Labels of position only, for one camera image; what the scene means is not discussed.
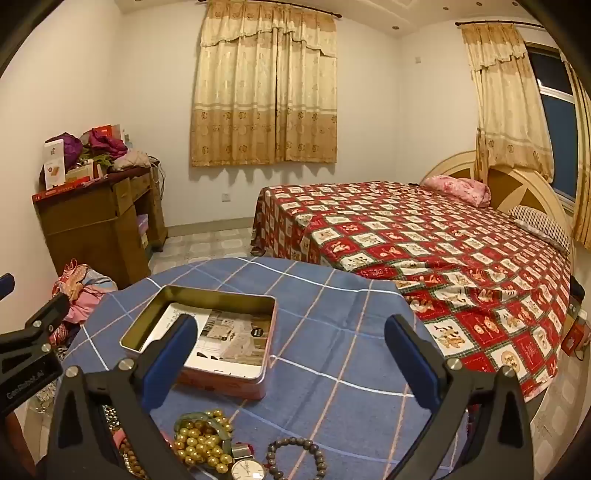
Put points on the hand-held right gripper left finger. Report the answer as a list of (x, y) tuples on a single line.
[(171, 355)]

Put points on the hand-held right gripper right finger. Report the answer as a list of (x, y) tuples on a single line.
[(413, 364)]

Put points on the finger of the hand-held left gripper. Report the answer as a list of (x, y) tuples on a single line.
[(46, 316), (5, 286)]

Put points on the pink metal tin box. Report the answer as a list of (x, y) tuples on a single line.
[(221, 383)]

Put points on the pink bangle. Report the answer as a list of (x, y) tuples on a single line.
[(118, 435)]

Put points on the silver wristwatch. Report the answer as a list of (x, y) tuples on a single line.
[(247, 470)]

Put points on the pile of colourful clothes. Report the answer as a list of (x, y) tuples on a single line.
[(83, 286)]

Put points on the printed paper leaflet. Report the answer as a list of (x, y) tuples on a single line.
[(231, 341)]

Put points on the wooden desk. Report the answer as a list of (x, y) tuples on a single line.
[(92, 230)]

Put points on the blue plaid tablecloth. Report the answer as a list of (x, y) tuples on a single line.
[(323, 323)]

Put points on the flat red box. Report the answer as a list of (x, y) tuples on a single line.
[(60, 191)]

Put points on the red printed bedsheet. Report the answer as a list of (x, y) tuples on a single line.
[(415, 240)]

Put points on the upright white box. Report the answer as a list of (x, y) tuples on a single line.
[(54, 161)]

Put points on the pink shelf box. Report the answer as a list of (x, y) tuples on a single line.
[(142, 223)]

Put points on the stacked small boxes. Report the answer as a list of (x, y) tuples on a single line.
[(83, 171)]

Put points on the purple cloth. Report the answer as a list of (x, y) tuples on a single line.
[(71, 147)]

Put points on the small red box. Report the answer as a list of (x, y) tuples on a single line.
[(577, 339)]

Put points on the magenta cloth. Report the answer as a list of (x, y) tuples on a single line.
[(108, 143)]

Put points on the pale pink cloth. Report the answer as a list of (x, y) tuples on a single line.
[(131, 160)]

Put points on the pink pillow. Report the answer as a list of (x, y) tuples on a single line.
[(457, 189)]

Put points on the red and white carton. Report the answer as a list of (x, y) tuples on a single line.
[(106, 130)]

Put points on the striped pillow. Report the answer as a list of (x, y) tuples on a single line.
[(540, 226)]

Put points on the cream wooden headboard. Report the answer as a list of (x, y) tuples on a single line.
[(508, 189)]

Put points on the yellow striped curtain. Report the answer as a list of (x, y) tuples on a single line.
[(582, 161)]

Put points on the wide beige patterned curtain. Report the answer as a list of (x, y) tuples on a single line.
[(258, 92)]

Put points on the narrow beige patterned curtain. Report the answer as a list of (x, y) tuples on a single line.
[(508, 101)]

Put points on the window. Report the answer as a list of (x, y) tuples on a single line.
[(558, 120)]

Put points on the dark curtain rod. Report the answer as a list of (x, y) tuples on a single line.
[(531, 23), (339, 14)]

